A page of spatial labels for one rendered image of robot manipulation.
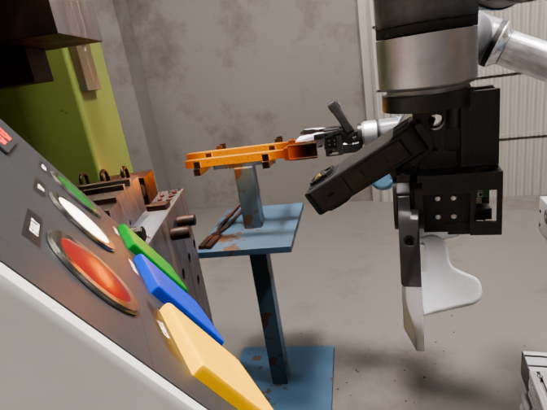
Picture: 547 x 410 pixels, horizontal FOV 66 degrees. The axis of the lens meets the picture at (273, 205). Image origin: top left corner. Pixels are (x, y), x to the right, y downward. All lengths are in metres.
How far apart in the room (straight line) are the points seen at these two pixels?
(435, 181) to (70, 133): 0.95
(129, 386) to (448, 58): 0.29
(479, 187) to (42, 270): 0.30
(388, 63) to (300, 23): 3.19
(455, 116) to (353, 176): 0.09
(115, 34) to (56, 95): 2.86
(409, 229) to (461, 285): 0.06
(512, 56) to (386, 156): 0.91
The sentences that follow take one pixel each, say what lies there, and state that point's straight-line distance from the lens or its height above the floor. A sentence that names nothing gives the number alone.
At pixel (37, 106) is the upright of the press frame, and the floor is 1.17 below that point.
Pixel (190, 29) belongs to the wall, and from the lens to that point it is 3.85.
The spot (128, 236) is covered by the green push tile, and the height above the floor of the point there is 1.04.
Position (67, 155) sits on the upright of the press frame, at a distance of 1.18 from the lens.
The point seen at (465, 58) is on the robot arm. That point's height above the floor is 1.16.
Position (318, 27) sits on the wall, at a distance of 3.50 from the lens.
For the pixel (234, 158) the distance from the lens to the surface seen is 1.26.
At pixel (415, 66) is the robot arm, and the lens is 0.34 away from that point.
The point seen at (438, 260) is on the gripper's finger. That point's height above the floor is 1.01.
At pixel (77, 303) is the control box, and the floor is 1.10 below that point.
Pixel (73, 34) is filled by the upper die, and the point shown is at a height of 1.27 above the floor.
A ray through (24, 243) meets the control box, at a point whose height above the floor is 1.12.
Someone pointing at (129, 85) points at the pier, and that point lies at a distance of 3.96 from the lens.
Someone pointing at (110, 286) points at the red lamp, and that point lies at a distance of 0.21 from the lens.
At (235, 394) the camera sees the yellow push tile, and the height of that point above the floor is 1.02.
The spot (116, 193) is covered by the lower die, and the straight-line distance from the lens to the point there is 0.86.
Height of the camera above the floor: 1.17
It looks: 18 degrees down
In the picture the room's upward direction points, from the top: 9 degrees counter-clockwise
